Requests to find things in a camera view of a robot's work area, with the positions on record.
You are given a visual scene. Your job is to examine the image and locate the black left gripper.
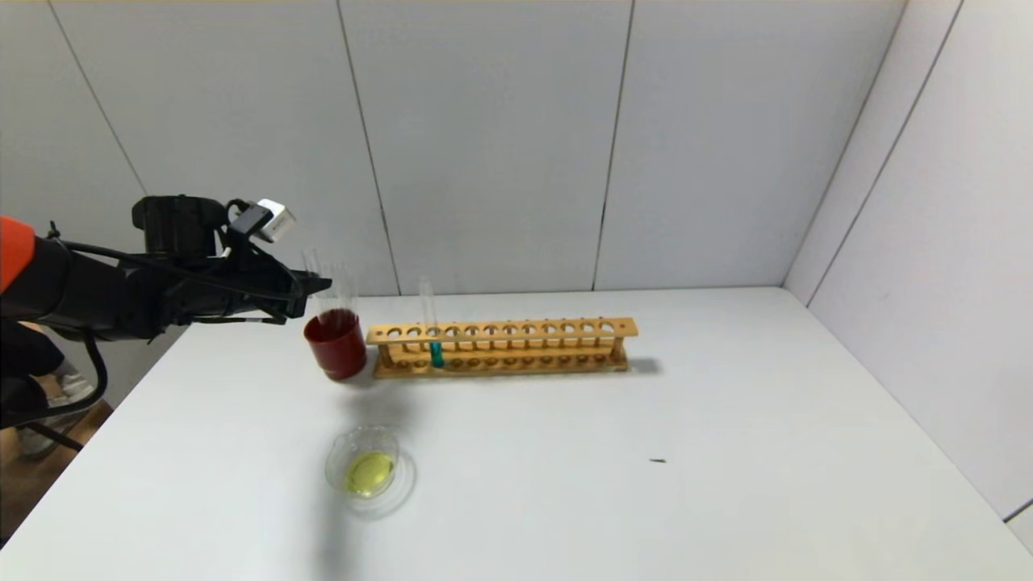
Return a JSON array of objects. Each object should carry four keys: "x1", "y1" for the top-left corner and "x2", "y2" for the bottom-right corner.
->
[{"x1": 215, "y1": 254, "x2": 332, "y2": 326}]

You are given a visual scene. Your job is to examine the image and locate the wooden test tube rack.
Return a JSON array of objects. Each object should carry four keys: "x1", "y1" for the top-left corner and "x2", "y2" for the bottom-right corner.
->
[{"x1": 367, "y1": 317, "x2": 639, "y2": 379}]

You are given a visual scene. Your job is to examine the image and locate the blue pigment glass test tube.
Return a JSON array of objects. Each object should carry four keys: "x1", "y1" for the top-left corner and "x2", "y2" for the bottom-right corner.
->
[{"x1": 419, "y1": 276, "x2": 445, "y2": 369}]

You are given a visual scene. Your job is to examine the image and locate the thick black cable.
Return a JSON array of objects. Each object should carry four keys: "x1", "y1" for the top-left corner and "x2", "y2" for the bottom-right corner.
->
[{"x1": 0, "y1": 332, "x2": 109, "y2": 430}]

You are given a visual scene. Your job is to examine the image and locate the clear glass beaker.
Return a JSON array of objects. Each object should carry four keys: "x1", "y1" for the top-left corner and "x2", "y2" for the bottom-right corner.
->
[{"x1": 325, "y1": 425, "x2": 416, "y2": 517}]

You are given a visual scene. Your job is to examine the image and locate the thin black bar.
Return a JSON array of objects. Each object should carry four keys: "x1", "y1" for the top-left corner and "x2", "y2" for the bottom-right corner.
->
[{"x1": 31, "y1": 421, "x2": 86, "y2": 450}]

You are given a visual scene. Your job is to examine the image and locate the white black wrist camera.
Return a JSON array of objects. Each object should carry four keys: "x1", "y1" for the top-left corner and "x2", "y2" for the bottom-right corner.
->
[{"x1": 226, "y1": 199, "x2": 296, "y2": 253}]

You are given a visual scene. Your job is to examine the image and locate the black trousers of person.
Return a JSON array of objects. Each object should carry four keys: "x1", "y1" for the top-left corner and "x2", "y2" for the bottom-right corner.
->
[{"x1": 0, "y1": 321, "x2": 65, "y2": 430}]

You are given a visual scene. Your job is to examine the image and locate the red plastic cup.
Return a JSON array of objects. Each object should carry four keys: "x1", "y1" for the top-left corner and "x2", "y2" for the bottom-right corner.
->
[{"x1": 304, "y1": 309, "x2": 369, "y2": 381}]

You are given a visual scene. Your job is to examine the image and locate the grey white sneaker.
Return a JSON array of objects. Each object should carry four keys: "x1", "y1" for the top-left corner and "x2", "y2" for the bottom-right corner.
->
[
  {"x1": 48, "y1": 362, "x2": 96, "y2": 404},
  {"x1": 20, "y1": 408, "x2": 83, "y2": 462}
]

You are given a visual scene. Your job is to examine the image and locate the yellow pigment glass test tube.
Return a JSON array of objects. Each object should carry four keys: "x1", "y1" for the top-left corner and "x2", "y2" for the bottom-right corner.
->
[{"x1": 302, "y1": 247, "x2": 333, "y2": 324}]

